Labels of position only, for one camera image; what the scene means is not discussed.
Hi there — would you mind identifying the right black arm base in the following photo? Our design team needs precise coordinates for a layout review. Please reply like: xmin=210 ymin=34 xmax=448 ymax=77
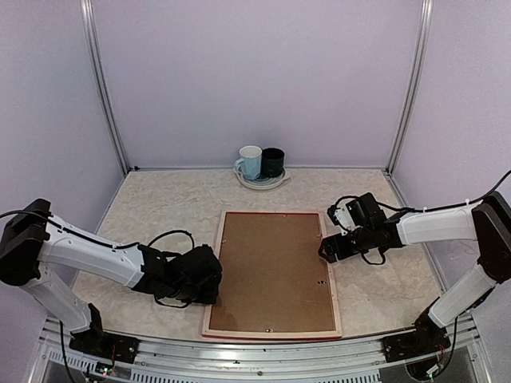
xmin=382 ymin=309 xmax=451 ymax=363

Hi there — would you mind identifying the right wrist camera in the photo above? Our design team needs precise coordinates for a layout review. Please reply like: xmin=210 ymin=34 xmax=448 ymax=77
xmin=327 ymin=204 xmax=355 ymax=233

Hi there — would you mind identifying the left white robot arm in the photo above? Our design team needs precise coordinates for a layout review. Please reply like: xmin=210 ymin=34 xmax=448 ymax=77
xmin=1 ymin=199 xmax=222 ymax=355

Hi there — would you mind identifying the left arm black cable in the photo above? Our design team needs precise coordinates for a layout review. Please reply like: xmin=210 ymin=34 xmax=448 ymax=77
xmin=0 ymin=210 xmax=196 ymax=252

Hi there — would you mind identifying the dark green mug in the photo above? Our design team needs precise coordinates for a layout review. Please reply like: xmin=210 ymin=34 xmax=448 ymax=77
xmin=261 ymin=148 xmax=285 ymax=178

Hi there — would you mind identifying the right aluminium corner post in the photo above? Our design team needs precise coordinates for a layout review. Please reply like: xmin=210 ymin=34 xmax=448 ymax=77
xmin=386 ymin=0 xmax=434 ymax=177

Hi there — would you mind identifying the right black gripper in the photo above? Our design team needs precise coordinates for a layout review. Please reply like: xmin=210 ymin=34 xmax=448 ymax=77
xmin=318 ymin=225 xmax=374 ymax=263

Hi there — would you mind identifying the light blue mug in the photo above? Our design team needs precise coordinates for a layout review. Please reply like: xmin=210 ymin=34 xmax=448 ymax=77
xmin=234 ymin=145 xmax=263 ymax=180

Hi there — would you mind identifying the brown backing board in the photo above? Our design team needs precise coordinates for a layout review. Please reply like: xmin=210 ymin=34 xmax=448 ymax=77
xmin=208 ymin=212 xmax=336 ymax=332

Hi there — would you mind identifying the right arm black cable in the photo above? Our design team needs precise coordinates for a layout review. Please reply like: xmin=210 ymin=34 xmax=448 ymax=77
xmin=335 ymin=169 xmax=511 ymax=212

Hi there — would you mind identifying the left aluminium corner post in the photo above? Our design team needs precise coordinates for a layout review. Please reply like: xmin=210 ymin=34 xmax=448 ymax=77
xmin=80 ymin=0 xmax=130 ymax=176

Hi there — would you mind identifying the aluminium corner post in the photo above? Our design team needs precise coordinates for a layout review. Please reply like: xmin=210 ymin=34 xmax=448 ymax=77
xmin=386 ymin=0 xmax=434 ymax=177
xmin=80 ymin=0 xmax=130 ymax=176

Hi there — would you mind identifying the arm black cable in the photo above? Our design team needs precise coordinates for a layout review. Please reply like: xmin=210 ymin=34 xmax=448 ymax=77
xmin=0 ymin=210 xmax=196 ymax=252
xmin=335 ymin=169 xmax=511 ymax=212

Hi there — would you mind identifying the white plate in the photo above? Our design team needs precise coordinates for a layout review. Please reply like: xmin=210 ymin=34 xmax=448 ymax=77
xmin=233 ymin=167 xmax=291 ymax=192

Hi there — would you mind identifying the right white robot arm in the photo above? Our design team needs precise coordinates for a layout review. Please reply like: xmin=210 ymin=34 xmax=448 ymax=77
xmin=319 ymin=191 xmax=510 ymax=354

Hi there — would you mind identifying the red and wood picture frame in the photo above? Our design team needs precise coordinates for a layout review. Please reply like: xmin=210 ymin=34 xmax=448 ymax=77
xmin=200 ymin=210 xmax=343 ymax=341

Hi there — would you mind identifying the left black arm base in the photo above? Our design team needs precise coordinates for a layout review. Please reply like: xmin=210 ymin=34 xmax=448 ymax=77
xmin=69 ymin=303 xmax=140 ymax=364

